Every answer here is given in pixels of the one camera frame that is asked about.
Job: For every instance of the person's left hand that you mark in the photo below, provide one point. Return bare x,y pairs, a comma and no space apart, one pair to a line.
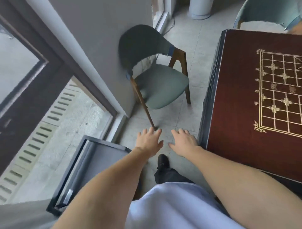
148,144

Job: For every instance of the person's right hand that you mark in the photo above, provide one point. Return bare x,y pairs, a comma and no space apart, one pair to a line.
185,144

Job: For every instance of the green fabric chair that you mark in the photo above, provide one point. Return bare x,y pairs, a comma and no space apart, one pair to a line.
259,11
160,87

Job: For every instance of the person's right forearm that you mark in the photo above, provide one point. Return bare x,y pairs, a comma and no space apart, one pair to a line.
247,188

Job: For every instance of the person's left forearm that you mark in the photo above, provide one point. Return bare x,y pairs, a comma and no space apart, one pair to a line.
101,195

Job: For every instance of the person's black right shoe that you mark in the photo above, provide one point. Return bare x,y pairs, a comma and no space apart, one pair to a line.
163,161

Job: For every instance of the person's light lavender shirt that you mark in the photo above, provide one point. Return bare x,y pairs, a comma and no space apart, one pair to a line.
177,210

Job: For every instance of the black metal cart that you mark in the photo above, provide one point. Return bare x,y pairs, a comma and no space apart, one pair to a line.
99,160

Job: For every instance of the dark wooden table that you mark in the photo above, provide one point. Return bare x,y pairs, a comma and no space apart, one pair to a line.
236,82

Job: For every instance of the white cylindrical appliance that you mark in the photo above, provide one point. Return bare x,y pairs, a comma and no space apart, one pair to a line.
200,8

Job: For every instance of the dark brown window frame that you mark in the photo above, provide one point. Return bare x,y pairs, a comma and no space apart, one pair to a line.
59,63

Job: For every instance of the white door frame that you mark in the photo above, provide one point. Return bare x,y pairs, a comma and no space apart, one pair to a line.
165,16

